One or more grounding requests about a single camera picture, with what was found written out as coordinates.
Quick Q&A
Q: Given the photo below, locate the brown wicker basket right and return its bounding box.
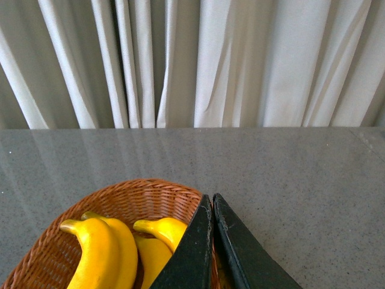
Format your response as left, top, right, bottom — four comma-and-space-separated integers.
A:
1, 179, 219, 288

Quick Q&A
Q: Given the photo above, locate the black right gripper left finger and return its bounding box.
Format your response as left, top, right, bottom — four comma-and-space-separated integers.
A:
150, 194, 214, 288

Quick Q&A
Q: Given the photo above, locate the yellow banana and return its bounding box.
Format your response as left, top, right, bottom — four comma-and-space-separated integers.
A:
81, 211, 138, 288
60, 218, 119, 288
134, 235, 172, 288
133, 217, 188, 253

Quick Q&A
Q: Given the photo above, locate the white pleated curtain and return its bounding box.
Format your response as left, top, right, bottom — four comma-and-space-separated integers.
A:
1, 1, 384, 129

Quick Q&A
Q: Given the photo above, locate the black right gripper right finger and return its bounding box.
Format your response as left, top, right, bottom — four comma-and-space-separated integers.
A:
213, 193, 301, 288

